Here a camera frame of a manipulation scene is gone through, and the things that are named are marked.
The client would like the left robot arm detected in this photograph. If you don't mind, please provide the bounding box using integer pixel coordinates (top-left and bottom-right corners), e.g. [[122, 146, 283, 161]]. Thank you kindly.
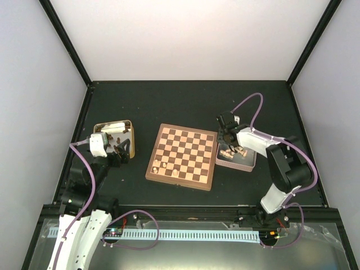
[[48, 137, 131, 269]]

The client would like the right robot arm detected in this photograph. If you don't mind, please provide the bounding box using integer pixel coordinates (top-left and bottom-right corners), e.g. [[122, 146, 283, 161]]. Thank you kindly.
[[217, 111, 318, 227]]

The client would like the pink tin with light pieces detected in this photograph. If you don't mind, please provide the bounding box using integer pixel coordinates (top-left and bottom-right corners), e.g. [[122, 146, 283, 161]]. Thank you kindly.
[[215, 143, 257, 172]]

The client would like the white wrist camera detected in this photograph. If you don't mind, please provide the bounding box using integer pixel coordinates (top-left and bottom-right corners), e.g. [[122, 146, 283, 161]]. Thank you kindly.
[[89, 132, 108, 158], [234, 115, 240, 124]]

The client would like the gold tin with dark pieces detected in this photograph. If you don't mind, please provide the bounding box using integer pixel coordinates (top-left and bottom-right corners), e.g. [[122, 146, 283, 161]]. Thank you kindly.
[[93, 120, 135, 159]]

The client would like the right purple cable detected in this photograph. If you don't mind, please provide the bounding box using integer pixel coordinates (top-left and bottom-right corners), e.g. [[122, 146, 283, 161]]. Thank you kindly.
[[233, 92, 318, 250]]

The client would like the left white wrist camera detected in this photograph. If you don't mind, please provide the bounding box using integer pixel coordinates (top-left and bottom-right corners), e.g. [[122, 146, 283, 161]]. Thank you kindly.
[[89, 132, 108, 158]]

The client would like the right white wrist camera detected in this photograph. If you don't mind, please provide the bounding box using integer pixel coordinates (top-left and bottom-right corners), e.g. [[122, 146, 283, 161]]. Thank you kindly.
[[234, 115, 240, 124]]

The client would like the light blue cable duct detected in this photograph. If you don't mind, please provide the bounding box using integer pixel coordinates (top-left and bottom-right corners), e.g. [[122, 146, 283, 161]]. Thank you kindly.
[[47, 227, 261, 243]]

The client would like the purple cable loop front left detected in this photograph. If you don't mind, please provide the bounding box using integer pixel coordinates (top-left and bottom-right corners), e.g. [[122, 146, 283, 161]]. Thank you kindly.
[[101, 210, 160, 250]]

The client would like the wooden chess board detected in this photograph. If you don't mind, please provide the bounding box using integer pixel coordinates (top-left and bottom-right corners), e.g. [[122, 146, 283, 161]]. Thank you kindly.
[[145, 123, 218, 191]]

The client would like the second left white arm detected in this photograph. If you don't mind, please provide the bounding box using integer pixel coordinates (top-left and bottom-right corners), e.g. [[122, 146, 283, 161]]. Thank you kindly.
[[72, 133, 132, 269]]

